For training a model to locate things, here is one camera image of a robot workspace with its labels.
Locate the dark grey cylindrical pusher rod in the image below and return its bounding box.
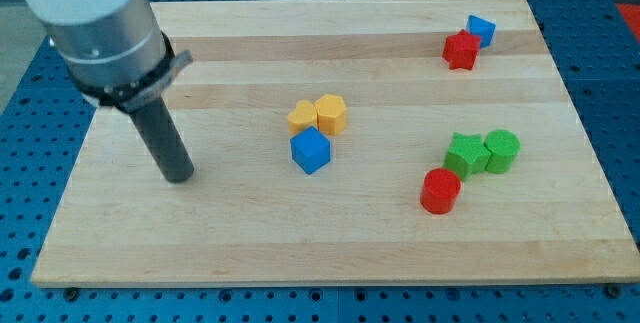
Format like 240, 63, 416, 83
130, 98, 194, 183

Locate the blue cube block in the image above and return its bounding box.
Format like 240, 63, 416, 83
290, 126, 331, 175

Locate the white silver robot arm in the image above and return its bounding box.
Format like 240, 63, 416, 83
25, 0, 194, 183

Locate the light wooden board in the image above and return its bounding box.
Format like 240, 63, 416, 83
31, 0, 639, 288

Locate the yellow heart block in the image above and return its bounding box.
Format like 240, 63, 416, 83
287, 100, 318, 136

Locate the yellow hexagon block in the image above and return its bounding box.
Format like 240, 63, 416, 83
315, 94, 347, 135

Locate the red cylinder block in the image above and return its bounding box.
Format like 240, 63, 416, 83
420, 168, 462, 215

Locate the red star block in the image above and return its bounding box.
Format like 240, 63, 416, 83
442, 29, 482, 70

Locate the green star block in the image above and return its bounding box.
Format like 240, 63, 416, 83
443, 132, 491, 182

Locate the small blue pentagon block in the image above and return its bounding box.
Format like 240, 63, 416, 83
466, 15, 496, 48

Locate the green cylinder block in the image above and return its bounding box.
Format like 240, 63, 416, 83
484, 129, 521, 174

